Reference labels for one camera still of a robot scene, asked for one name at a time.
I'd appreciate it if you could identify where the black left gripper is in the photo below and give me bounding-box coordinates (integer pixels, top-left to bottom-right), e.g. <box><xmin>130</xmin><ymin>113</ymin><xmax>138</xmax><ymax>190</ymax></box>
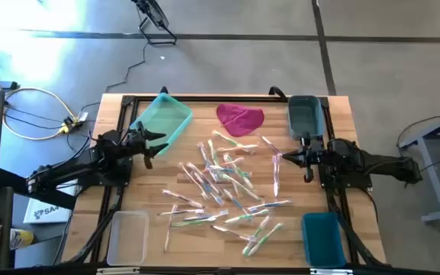
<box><xmin>122</xmin><ymin>121</ymin><xmax>170</xmax><ymax>170</ymax></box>

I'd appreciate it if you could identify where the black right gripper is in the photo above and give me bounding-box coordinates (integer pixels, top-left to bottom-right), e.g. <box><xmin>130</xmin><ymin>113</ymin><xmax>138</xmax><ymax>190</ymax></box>
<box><xmin>282</xmin><ymin>131</ymin><xmax>322</xmax><ymax>183</ymax></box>

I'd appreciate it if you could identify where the blue toothbrush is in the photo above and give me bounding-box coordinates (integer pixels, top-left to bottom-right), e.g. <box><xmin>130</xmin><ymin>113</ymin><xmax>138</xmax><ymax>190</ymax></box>
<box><xmin>247</xmin><ymin>199</ymin><xmax>293</xmax><ymax>213</ymax></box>
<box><xmin>183</xmin><ymin>209</ymin><xmax>230</xmax><ymax>222</ymax></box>
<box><xmin>196</xmin><ymin>141</ymin><xmax>218</xmax><ymax>183</ymax></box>
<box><xmin>222</xmin><ymin>187</ymin><xmax>250</xmax><ymax>215</ymax></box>
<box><xmin>208</xmin><ymin>164</ymin><xmax>251</xmax><ymax>180</ymax></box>
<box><xmin>192</xmin><ymin>171</ymin><xmax>225</xmax><ymax>206</ymax></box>

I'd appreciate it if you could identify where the green toothbrush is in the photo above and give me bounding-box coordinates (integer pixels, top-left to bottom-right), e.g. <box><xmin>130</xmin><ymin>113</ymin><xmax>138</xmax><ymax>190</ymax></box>
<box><xmin>241</xmin><ymin>215</ymin><xmax>273</xmax><ymax>256</ymax></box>
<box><xmin>246</xmin><ymin>222</ymin><xmax>284</xmax><ymax>257</ymax></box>
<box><xmin>223</xmin><ymin>209</ymin><xmax>270</xmax><ymax>225</ymax></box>
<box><xmin>222</xmin><ymin>173</ymin><xmax>264</xmax><ymax>202</ymax></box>
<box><xmin>211</xmin><ymin>129</ymin><xmax>244</xmax><ymax>149</ymax></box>
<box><xmin>222</xmin><ymin>153</ymin><xmax>254</xmax><ymax>190</ymax></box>
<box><xmin>206</xmin><ymin>139</ymin><xmax>222</xmax><ymax>180</ymax></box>
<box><xmin>170</xmin><ymin>216</ymin><xmax>218</xmax><ymax>228</ymax></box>

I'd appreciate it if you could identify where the light turquoise plastic bin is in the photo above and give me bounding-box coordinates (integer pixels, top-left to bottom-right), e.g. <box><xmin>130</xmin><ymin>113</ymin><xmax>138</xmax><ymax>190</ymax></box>
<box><xmin>129</xmin><ymin>92</ymin><xmax>193</xmax><ymax>157</ymax></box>

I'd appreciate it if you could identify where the grey-blue plastic bin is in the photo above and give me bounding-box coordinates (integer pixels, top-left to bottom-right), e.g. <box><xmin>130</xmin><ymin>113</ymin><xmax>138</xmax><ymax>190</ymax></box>
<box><xmin>287</xmin><ymin>95</ymin><xmax>326</xmax><ymax>141</ymax></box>

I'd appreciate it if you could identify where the magenta cloth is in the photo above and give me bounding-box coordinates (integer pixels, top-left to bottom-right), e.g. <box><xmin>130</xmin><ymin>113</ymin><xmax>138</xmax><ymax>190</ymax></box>
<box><xmin>215</xmin><ymin>103</ymin><xmax>265</xmax><ymax>138</ymax></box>

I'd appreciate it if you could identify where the teal blue plastic bin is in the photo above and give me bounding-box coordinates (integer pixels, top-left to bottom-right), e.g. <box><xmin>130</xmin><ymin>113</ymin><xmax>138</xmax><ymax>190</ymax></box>
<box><xmin>301</xmin><ymin>212</ymin><xmax>347</xmax><ymax>268</ymax></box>

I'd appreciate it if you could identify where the yellow power splitter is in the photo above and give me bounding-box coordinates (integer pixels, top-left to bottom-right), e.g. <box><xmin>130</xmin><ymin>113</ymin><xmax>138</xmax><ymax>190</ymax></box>
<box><xmin>60</xmin><ymin>111</ymin><xmax>90</xmax><ymax>134</ymax></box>

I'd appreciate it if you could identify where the clear plastic bin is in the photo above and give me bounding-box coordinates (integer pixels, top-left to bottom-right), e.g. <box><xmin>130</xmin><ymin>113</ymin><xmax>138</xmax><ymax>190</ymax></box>
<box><xmin>106</xmin><ymin>210</ymin><xmax>150</xmax><ymax>267</ymax></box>

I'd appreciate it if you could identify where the black desk beam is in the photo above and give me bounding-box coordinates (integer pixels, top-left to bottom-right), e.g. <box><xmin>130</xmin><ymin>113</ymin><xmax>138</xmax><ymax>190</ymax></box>
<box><xmin>0</xmin><ymin>167</ymin><xmax>79</xmax><ymax>211</ymax></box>

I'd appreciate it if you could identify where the black floor fan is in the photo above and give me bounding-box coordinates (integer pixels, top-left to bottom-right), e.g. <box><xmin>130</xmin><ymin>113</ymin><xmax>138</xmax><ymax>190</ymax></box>
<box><xmin>131</xmin><ymin>0</ymin><xmax>178</xmax><ymax>46</ymax></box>

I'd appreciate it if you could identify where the white printed box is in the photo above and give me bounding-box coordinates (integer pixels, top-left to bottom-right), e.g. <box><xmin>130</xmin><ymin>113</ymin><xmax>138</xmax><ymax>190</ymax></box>
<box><xmin>23</xmin><ymin>177</ymin><xmax>79</xmax><ymax>225</ymax></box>

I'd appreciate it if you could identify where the grey metal table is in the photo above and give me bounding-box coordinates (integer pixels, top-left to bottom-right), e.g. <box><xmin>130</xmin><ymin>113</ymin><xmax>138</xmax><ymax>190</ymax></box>
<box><xmin>397</xmin><ymin>108</ymin><xmax>440</xmax><ymax>225</ymax></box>

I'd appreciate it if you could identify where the yellow can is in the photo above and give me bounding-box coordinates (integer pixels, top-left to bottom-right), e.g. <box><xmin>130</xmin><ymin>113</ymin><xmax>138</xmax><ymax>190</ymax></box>
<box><xmin>8</xmin><ymin>228</ymin><xmax>35</xmax><ymax>251</ymax></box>

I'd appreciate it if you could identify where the black power cable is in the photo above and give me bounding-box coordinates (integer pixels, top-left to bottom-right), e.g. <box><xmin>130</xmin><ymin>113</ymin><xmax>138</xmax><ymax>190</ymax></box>
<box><xmin>104</xmin><ymin>40</ymin><xmax>147</xmax><ymax>94</ymax></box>

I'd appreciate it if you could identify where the black cable bundle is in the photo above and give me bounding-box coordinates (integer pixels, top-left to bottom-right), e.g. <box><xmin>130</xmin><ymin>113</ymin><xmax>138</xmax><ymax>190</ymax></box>
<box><xmin>326</xmin><ymin>189</ymin><xmax>387</xmax><ymax>267</ymax></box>
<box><xmin>69</xmin><ymin>189</ymin><xmax>128</xmax><ymax>264</ymax></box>

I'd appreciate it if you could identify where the silver metal bracket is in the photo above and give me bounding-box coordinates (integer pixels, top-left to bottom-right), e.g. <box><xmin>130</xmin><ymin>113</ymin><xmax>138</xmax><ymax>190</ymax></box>
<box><xmin>96</xmin><ymin>267</ymin><xmax>141</xmax><ymax>275</ymax></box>
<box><xmin>309</xmin><ymin>268</ymin><xmax>354</xmax><ymax>275</ymax></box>

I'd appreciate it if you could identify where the yellow cable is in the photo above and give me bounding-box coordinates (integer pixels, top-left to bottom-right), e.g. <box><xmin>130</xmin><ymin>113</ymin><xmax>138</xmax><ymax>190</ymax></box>
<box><xmin>2</xmin><ymin>86</ymin><xmax>76</xmax><ymax>141</ymax></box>

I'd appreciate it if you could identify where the black front rail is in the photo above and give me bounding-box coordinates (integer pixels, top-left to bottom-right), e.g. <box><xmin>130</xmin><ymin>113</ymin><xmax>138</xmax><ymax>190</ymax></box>
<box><xmin>0</xmin><ymin>262</ymin><xmax>440</xmax><ymax>275</ymax></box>

